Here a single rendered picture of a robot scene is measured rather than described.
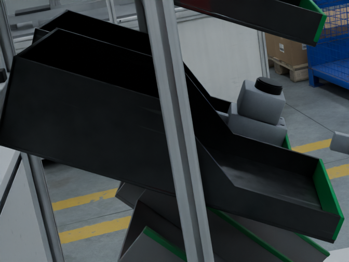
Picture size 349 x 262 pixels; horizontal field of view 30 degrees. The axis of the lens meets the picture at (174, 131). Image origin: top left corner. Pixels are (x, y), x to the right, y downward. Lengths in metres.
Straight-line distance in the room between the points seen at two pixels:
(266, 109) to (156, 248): 0.23
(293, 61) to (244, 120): 4.89
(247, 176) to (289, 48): 5.00
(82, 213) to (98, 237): 0.36
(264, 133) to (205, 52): 3.79
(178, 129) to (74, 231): 3.04
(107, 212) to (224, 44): 1.54
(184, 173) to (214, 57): 4.04
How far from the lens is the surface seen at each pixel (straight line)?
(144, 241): 0.54
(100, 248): 3.25
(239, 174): 0.60
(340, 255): 1.18
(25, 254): 1.98
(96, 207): 3.72
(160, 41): 0.45
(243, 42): 4.56
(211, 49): 4.50
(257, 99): 0.70
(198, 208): 0.49
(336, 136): 0.74
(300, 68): 5.61
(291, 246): 0.86
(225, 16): 0.48
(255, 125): 0.71
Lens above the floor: 1.45
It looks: 18 degrees down
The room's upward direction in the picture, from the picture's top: 9 degrees counter-clockwise
